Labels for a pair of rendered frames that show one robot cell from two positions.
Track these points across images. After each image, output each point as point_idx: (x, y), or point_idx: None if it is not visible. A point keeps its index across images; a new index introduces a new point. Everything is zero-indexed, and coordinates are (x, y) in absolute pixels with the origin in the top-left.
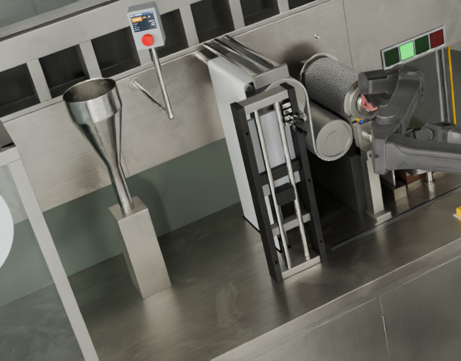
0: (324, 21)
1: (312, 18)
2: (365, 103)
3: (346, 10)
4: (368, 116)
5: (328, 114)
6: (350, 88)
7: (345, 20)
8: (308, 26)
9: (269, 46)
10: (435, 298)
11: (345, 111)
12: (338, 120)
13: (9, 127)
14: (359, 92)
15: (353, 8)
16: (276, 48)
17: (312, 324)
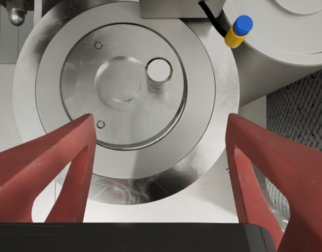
0: (98, 204)
1: (120, 217)
2: (152, 95)
3: (49, 208)
4: (130, 19)
5: (260, 77)
6: (195, 178)
7: (56, 191)
8: (131, 205)
9: (213, 194)
10: None
11: (237, 85)
12: (277, 56)
13: None
14: (159, 150)
15: (34, 208)
16: (201, 187)
17: None
